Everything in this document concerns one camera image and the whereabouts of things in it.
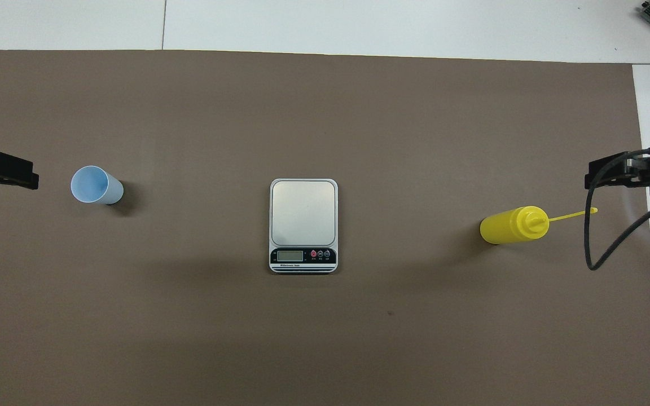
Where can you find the light blue plastic cup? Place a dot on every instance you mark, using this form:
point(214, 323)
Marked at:
point(96, 186)

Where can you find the yellow squeeze bottle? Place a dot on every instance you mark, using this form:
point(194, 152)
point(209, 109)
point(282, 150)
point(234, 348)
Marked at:
point(508, 225)

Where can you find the silver digital kitchen scale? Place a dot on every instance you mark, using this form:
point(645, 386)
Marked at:
point(302, 211)

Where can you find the brown paper table mat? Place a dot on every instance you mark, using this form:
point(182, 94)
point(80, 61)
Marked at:
point(189, 310)

